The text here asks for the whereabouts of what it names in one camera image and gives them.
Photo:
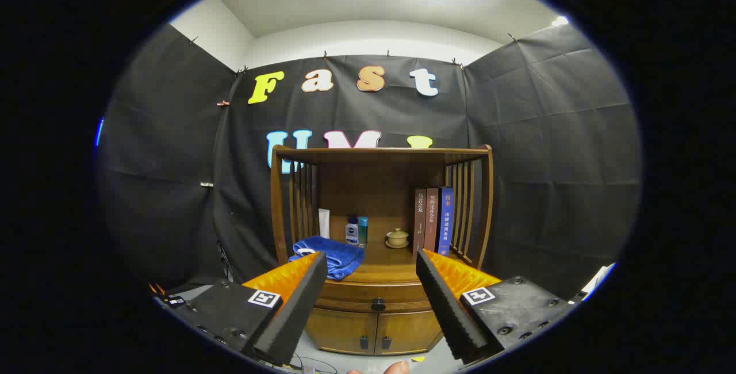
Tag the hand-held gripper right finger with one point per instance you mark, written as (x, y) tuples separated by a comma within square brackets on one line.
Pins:
[(445, 305)]

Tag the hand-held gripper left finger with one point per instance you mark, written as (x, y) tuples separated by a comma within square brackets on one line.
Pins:
[(299, 305)]

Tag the wooden drawer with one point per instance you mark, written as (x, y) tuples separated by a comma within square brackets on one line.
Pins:
[(351, 294)]

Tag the wooden cabinet door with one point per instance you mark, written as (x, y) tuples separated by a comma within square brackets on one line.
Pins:
[(408, 331), (339, 328)]

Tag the wooden countertop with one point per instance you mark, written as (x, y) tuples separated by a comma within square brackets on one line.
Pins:
[(385, 262)]

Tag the wooden cabinet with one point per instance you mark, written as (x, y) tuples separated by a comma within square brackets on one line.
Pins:
[(374, 184)]

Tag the folded blue towel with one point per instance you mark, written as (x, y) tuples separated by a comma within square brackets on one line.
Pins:
[(339, 256)]

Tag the beige lidded tea cup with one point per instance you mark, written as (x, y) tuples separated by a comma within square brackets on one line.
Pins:
[(397, 238)]

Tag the white tube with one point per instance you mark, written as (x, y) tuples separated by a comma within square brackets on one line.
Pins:
[(324, 223)]

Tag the blue book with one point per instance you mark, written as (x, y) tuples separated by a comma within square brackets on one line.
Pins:
[(445, 218)]

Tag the reddish brown book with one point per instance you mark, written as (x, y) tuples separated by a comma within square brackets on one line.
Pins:
[(432, 218)]

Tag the white and blue bottle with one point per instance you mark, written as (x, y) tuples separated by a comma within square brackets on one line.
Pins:
[(351, 233)]

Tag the dark brown book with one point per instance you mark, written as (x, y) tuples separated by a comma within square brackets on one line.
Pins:
[(420, 218)]

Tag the teal bottle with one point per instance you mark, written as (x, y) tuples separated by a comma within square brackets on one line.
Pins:
[(363, 230)]

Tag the black backdrop cloth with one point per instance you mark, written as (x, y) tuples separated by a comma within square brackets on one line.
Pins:
[(546, 132)]

